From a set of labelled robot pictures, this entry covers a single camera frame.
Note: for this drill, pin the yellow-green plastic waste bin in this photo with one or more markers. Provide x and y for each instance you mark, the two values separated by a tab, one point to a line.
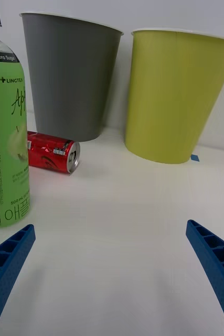
174	99

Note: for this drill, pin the red drink can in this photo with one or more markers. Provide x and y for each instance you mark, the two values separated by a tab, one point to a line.
48	153

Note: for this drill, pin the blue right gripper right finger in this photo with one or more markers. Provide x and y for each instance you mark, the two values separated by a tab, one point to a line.
219	262

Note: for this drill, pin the green label plastic bottle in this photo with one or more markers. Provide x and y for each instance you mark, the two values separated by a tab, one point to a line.
4	131

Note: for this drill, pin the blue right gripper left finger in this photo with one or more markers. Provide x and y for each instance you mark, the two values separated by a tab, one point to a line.
6	265

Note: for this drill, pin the grey plastic waste bin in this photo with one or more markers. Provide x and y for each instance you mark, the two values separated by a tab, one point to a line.
69	78

